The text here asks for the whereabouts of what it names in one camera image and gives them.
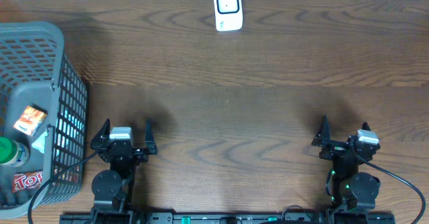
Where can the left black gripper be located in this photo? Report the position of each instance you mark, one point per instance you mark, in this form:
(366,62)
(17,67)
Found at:
(142,156)

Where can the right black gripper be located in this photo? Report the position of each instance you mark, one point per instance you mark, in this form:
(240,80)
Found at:
(324,136)

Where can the orange snack packet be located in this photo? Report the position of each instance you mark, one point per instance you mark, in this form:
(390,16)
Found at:
(30,121)

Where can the red toffee candy bar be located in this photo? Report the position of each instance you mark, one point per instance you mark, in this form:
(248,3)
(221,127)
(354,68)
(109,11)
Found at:
(28,180)

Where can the green lid jar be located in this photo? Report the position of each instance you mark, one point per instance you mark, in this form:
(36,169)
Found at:
(13,153)

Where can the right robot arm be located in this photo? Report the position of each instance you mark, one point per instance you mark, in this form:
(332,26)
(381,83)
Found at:
(352,192)

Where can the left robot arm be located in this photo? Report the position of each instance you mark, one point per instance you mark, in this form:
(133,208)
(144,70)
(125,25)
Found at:
(113,188)

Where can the white barcode scanner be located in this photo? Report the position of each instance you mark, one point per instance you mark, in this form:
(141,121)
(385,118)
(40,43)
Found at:
(228,15)

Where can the grey plastic basket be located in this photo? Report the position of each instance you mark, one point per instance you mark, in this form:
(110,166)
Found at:
(36,72)

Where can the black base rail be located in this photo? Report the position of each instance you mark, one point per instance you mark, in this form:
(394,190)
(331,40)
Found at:
(170,218)

